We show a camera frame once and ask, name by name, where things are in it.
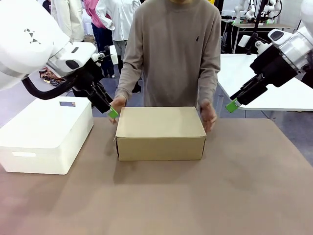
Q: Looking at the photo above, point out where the person in beige sweater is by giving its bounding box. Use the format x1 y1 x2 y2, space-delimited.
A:
114 0 222 107

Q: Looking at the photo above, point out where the bystander in white shirt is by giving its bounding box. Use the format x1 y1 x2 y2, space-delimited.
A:
95 0 143 94

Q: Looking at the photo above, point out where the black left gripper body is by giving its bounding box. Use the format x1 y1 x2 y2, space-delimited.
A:
72 65 106 98

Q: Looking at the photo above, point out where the person's right forearm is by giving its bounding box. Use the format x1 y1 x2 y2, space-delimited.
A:
115 61 143 101

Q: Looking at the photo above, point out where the black tripod pole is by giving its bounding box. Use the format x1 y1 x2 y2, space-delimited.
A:
246 0 267 56

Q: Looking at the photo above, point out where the white side table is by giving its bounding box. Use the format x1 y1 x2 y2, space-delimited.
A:
216 53 313 119

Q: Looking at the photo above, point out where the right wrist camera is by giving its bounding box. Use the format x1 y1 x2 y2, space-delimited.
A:
238 33 270 54

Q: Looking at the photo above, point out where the background table with robots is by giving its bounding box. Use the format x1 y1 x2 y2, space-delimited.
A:
229 22 297 55

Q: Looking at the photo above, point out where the person's right hand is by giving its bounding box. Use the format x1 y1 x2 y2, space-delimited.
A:
109 94 128 124

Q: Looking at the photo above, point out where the brown cardboard shoe box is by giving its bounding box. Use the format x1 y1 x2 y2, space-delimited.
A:
114 106 207 162

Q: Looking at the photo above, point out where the person's left forearm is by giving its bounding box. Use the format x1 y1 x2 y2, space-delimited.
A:
197 63 219 103

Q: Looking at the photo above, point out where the patterned cloth pile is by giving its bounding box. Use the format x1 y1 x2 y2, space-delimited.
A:
39 68 67 87

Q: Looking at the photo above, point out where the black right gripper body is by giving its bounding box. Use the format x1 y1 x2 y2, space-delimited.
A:
249 45 299 89

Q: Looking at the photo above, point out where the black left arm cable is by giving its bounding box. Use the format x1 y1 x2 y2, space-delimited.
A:
22 73 83 100

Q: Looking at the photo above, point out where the person's left hand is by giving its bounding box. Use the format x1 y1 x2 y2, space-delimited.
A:
199 98 219 133

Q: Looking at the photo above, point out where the white plastic storage box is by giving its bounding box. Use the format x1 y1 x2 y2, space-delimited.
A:
0 95 94 175

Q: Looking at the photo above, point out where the bystander in pink top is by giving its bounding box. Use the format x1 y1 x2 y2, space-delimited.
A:
84 0 115 78

